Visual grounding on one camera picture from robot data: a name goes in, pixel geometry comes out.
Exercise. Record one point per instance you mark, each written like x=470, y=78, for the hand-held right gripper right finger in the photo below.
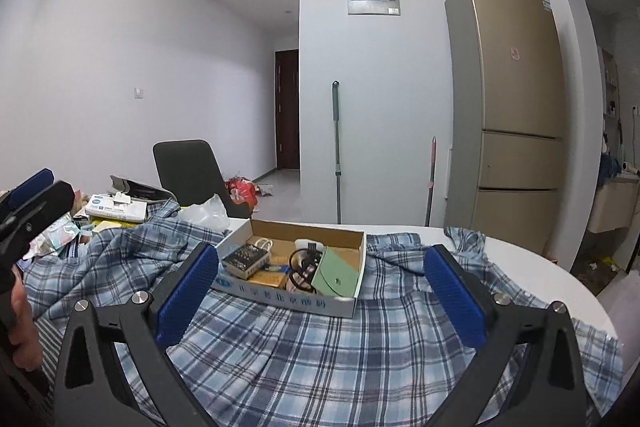
x=455, y=302

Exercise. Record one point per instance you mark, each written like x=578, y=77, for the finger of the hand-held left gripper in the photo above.
x=32, y=184
x=50, y=202

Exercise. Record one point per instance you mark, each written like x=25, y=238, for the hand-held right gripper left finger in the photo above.
x=185, y=297

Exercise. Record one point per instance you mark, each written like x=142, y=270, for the small dark box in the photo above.
x=242, y=259

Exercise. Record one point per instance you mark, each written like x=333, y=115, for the shallow cardboard box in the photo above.
x=280, y=302

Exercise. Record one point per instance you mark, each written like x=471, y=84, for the green pouch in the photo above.
x=335, y=272

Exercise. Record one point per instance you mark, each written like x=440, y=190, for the white power adapter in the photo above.
x=306, y=243

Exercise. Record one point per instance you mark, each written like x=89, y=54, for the blue plaid shirt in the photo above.
x=310, y=347

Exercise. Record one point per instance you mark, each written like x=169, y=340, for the person's left hand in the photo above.
x=25, y=332

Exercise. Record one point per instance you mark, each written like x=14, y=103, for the pastel packet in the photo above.
x=60, y=237

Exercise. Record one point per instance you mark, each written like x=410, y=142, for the yellow book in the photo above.
x=110, y=226

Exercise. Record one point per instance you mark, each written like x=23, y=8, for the white tissue pack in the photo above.
x=115, y=208

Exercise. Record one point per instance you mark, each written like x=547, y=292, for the yellow cigarette pack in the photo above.
x=267, y=279

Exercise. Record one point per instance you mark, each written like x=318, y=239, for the clear plastic bag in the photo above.
x=207, y=212

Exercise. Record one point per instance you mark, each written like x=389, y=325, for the red plastic bag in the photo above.
x=242, y=192

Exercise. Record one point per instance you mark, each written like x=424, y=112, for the dark grey chair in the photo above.
x=190, y=172

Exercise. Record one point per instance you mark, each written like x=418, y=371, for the beige sink cabinet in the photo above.
x=612, y=207

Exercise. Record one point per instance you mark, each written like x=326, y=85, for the blue hanging towel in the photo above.
x=607, y=169

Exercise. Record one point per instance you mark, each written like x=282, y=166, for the gold refrigerator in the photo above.
x=515, y=107

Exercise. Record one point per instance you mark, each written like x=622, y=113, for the dark wooden door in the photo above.
x=287, y=107

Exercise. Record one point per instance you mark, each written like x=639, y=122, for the white light switch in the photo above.
x=139, y=93

